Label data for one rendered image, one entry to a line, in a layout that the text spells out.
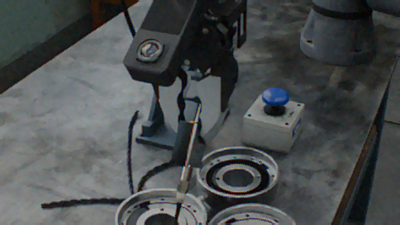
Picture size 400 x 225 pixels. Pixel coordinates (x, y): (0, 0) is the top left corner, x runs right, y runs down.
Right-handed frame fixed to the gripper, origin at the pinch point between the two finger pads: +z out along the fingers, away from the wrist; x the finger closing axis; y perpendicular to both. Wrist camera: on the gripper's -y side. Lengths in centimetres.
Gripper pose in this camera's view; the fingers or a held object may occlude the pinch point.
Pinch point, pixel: (191, 134)
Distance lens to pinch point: 64.3
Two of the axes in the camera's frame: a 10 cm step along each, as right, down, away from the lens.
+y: 4.1, -4.6, 7.9
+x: -9.1, -1.8, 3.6
